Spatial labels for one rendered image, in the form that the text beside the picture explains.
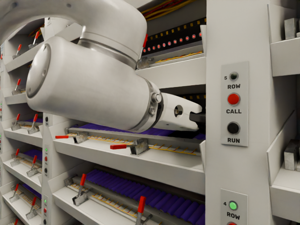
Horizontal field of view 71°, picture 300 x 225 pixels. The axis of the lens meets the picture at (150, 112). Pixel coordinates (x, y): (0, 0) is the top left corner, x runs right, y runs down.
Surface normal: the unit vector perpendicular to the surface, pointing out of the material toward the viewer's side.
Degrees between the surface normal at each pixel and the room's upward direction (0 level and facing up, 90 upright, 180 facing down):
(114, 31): 99
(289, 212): 108
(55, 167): 90
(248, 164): 90
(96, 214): 18
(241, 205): 90
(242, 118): 90
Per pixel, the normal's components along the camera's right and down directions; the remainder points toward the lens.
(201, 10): -0.69, -0.02
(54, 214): 0.73, 0.00
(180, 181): -0.66, 0.29
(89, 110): 0.41, 0.68
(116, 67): 0.58, 0.18
